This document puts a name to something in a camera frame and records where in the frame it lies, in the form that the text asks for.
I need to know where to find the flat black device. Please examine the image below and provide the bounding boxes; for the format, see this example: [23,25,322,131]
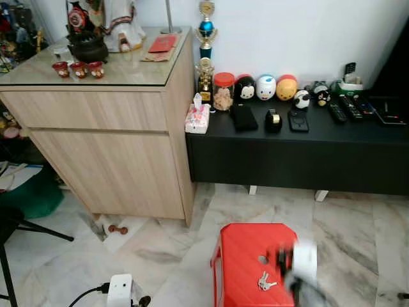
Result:
[367,96,409,126]

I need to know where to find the black tripod legs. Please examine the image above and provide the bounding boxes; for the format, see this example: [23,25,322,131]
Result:
[0,205,75,307]

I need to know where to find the red lidded snack jar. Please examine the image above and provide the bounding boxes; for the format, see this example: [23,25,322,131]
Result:
[213,72,236,113]

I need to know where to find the black incense pot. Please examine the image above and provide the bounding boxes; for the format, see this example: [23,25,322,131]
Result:
[66,31,110,63]

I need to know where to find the yellow round plush toy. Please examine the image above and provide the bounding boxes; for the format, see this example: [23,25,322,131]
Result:
[276,75,298,102]

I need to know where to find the red envelope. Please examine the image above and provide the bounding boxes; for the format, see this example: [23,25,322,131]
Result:
[148,35,178,54]

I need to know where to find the white robed statue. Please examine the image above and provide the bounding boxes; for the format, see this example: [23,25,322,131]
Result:
[96,0,147,53]

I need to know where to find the light wood cabinet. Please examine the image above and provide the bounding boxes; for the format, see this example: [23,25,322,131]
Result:
[0,27,196,226]

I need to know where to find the green round seat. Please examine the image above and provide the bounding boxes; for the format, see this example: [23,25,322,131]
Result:
[0,165,65,220]

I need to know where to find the green and white box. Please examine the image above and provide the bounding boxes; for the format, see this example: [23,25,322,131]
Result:
[337,62,366,97]

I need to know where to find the silver key bunch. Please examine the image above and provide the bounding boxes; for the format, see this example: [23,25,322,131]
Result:
[258,272,278,292]

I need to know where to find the red plastic stool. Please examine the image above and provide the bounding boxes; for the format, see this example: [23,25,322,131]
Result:
[211,223,318,307]

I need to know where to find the small black figurine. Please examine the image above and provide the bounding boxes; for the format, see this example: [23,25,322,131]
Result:
[311,83,332,107]

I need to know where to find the white round plush toy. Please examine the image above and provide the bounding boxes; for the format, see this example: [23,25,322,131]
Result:
[256,75,277,102]

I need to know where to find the black tape dispenser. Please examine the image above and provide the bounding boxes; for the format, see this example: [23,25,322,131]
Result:
[265,109,283,134]

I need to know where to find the black low console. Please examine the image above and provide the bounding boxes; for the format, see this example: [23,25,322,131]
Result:
[185,95,409,201]

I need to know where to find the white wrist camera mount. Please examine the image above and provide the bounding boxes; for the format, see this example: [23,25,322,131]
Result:
[291,241,319,283]
[107,274,134,307]

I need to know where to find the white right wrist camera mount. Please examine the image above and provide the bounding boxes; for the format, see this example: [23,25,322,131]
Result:
[291,241,319,283]

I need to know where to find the silver lamp stand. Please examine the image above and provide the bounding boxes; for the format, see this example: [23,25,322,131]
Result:
[160,0,183,35]

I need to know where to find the black television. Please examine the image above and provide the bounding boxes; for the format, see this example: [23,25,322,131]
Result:
[371,24,409,98]

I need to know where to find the black and white figurine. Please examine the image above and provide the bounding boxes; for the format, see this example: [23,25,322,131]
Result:
[293,90,311,110]

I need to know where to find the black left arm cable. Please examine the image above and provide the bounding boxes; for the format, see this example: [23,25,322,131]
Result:
[67,284,110,307]

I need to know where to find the small red cup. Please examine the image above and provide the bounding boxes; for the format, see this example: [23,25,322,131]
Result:
[70,62,88,79]
[88,61,105,80]
[52,61,70,79]

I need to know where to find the black flat pouch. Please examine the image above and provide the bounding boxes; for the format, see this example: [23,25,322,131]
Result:
[230,102,259,133]

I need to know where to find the red and black figurine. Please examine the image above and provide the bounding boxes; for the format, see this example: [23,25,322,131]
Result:
[66,0,91,34]

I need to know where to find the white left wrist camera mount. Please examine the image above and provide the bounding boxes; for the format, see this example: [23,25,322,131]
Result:
[107,274,134,307]

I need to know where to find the black phone case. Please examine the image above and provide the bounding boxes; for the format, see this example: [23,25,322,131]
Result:
[288,110,311,133]

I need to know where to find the pink tissue pack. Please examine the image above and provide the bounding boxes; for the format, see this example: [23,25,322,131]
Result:
[185,93,212,134]

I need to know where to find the black mouse plush toy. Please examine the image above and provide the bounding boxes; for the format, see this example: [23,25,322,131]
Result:
[235,75,257,101]

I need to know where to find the gold and blue trophy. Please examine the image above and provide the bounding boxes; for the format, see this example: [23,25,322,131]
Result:
[196,0,219,103]

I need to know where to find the black remote control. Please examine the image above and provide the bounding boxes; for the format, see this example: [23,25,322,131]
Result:
[328,102,348,124]
[339,95,364,122]
[355,98,378,119]

